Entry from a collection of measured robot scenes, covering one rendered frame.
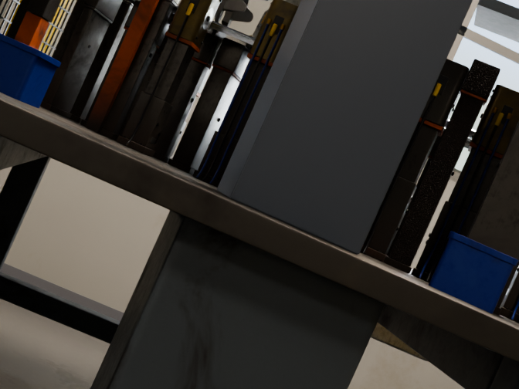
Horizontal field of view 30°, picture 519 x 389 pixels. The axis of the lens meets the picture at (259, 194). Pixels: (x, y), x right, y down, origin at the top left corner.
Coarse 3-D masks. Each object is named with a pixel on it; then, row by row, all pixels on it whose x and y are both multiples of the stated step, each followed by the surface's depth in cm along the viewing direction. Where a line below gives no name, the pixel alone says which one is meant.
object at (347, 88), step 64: (320, 0) 133; (384, 0) 134; (448, 0) 135; (320, 64) 133; (384, 64) 134; (256, 128) 137; (320, 128) 134; (384, 128) 135; (256, 192) 133; (320, 192) 134; (384, 192) 136
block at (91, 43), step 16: (96, 0) 207; (112, 0) 213; (80, 16) 208; (96, 16) 210; (112, 16) 217; (80, 32) 208; (96, 32) 213; (80, 48) 209; (96, 48) 217; (64, 64) 208; (80, 64) 213; (64, 80) 209; (80, 80) 216; (48, 96) 208; (64, 96) 212; (64, 112) 214
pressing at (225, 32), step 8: (136, 0) 211; (176, 8) 198; (216, 24) 196; (208, 32) 214; (216, 32) 208; (224, 32) 196; (232, 32) 195; (240, 32) 195; (240, 40) 203; (248, 40) 195; (248, 48) 210; (448, 120) 188
